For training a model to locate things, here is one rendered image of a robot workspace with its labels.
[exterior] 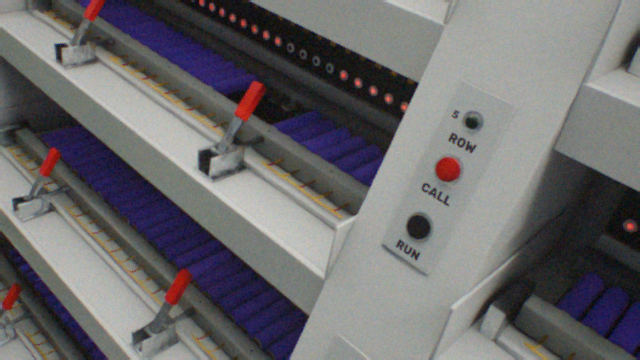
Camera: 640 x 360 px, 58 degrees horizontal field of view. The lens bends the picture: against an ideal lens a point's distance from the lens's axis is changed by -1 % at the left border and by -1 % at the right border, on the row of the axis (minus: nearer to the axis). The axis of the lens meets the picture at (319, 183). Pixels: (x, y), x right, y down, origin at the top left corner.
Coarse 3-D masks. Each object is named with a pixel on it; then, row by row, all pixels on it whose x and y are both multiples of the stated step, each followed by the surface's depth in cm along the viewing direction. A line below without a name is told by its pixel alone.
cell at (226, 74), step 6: (216, 72) 66; (222, 72) 66; (228, 72) 67; (234, 72) 67; (240, 72) 68; (198, 78) 64; (204, 78) 64; (210, 78) 65; (216, 78) 65; (222, 78) 66; (228, 78) 66
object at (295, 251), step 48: (0, 0) 75; (48, 0) 77; (0, 48) 74; (48, 48) 69; (96, 48) 71; (240, 48) 72; (96, 96) 61; (144, 96) 63; (336, 96) 63; (144, 144) 56; (192, 144) 56; (192, 192) 53; (240, 192) 51; (240, 240) 50; (288, 240) 47; (336, 240) 41; (288, 288) 47
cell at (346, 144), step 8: (360, 136) 59; (336, 144) 57; (344, 144) 57; (352, 144) 57; (360, 144) 58; (320, 152) 55; (328, 152) 55; (336, 152) 56; (344, 152) 56; (352, 152) 57; (328, 160) 55
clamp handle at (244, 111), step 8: (256, 88) 51; (264, 88) 51; (248, 96) 52; (256, 96) 51; (240, 104) 52; (248, 104) 51; (256, 104) 52; (240, 112) 52; (248, 112) 51; (232, 120) 52; (240, 120) 52; (232, 128) 52; (224, 136) 52; (232, 136) 52; (224, 144) 52; (224, 152) 52
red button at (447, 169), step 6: (438, 162) 38; (444, 162) 37; (450, 162) 37; (456, 162) 37; (438, 168) 38; (444, 168) 37; (450, 168) 37; (456, 168) 37; (438, 174) 38; (444, 174) 37; (450, 174) 37; (456, 174) 37; (444, 180) 37; (450, 180) 37
